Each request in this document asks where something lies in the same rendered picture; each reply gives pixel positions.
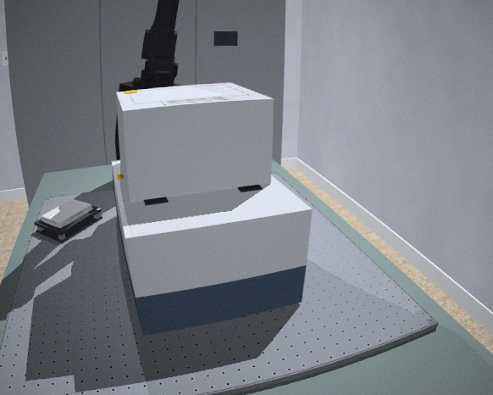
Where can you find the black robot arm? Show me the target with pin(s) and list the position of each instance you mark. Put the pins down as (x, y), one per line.
(163, 45)

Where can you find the white well pcr plate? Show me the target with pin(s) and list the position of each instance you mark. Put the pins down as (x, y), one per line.
(66, 213)

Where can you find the grey lab instrument housing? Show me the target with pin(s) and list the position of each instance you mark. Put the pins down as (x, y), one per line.
(209, 234)

